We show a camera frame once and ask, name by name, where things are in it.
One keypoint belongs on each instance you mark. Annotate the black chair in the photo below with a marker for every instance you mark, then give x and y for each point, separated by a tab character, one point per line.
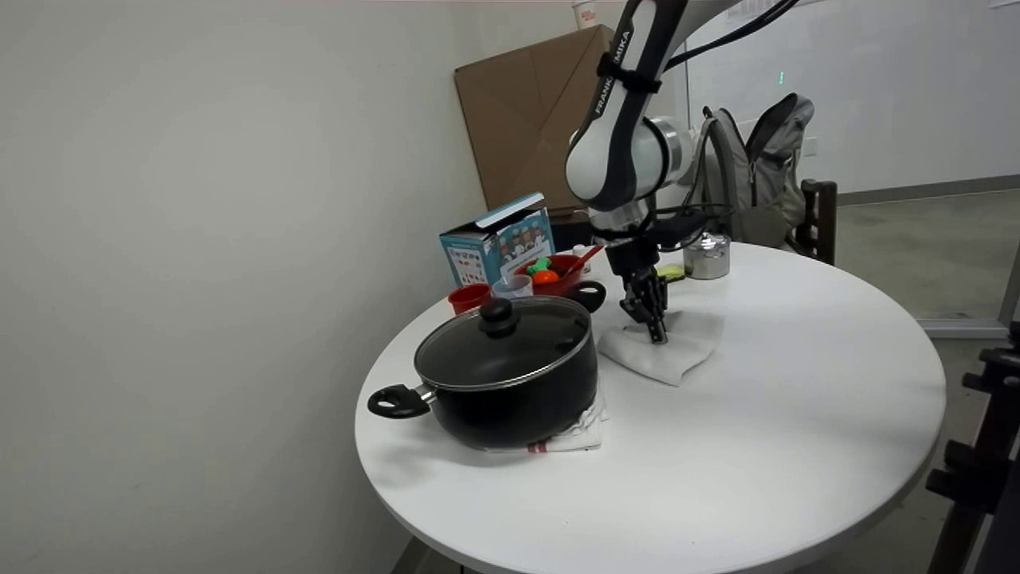
816	225

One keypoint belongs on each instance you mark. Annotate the green toy vegetable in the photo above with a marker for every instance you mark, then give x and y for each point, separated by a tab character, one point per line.
539	267

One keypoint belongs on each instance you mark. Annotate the black cooking pot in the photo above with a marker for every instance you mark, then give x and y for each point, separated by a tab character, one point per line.
513	409

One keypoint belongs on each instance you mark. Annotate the blue white carton box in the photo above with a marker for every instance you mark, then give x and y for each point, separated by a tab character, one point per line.
495	244

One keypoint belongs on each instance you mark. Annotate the grey backpack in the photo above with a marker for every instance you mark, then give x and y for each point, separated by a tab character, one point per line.
761	180

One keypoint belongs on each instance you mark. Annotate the brown cardboard board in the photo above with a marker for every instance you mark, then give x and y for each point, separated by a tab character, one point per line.
521	115

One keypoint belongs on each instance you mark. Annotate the glass lid with black knob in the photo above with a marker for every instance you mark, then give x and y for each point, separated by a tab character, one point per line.
529	344

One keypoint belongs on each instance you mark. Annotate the small steel lid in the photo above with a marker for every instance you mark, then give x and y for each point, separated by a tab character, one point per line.
709	244

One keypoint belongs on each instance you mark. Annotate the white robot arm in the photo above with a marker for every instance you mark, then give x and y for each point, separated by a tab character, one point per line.
618	146

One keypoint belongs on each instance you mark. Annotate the black tripod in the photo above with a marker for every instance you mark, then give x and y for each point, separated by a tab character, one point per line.
982	458

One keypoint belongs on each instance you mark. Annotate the red bowl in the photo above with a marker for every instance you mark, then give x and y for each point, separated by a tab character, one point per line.
571	267

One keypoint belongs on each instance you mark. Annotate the small steel pot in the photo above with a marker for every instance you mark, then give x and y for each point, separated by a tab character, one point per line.
709	268

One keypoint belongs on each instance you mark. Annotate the red cup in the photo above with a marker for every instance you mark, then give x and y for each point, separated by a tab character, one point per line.
470	298

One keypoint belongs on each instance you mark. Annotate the clear measuring cup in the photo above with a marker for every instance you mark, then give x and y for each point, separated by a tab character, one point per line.
511	284

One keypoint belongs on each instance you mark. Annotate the orange toy vegetable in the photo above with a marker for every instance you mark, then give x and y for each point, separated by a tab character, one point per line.
546	278

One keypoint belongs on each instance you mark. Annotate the white towel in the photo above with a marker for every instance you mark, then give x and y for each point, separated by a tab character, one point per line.
671	362

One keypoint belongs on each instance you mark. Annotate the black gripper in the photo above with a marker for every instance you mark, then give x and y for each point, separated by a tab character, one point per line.
640	271

